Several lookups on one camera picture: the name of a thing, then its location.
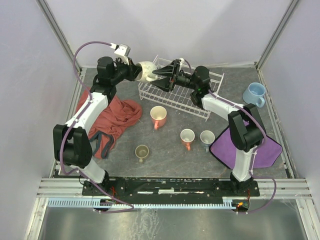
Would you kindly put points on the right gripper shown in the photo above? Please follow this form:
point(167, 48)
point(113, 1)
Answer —
point(175, 75)

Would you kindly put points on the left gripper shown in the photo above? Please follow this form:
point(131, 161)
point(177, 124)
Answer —
point(135, 70)

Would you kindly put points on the cream speckled mug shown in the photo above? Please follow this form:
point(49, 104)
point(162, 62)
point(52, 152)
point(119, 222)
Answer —
point(146, 72)

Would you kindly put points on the white wire dish rack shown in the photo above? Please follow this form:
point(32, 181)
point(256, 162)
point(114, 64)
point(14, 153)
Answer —
point(180, 97)

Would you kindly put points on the large pink mug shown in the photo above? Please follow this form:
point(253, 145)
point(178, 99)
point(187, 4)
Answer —
point(159, 116)

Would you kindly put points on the small pink printed mug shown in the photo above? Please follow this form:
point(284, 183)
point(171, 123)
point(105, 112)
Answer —
point(187, 136)

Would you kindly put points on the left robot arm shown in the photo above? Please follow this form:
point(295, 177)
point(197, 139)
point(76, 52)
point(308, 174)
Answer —
point(71, 142)

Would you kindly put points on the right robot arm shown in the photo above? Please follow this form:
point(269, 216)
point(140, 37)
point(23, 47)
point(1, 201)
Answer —
point(246, 129)

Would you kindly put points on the red cloth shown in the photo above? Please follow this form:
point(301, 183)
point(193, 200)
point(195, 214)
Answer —
point(112, 123)

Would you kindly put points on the grey blue mug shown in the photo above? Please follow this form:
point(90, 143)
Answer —
point(207, 137)

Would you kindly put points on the olive green small cup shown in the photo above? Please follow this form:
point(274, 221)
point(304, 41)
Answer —
point(141, 152)

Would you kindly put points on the light blue mug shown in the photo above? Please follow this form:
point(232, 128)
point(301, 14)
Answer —
point(254, 94)

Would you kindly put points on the purple cloth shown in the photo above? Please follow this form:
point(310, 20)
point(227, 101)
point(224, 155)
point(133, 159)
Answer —
point(225, 152)

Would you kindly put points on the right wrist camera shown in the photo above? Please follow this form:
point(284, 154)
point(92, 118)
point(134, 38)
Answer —
point(182, 61)

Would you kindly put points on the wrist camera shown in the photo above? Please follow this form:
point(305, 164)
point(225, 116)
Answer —
point(182, 61)
point(122, 50)

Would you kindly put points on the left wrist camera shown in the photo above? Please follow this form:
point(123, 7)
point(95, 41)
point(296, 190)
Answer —
point(122, 50)

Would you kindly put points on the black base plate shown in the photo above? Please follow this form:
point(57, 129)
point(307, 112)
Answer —
point(161, 191)

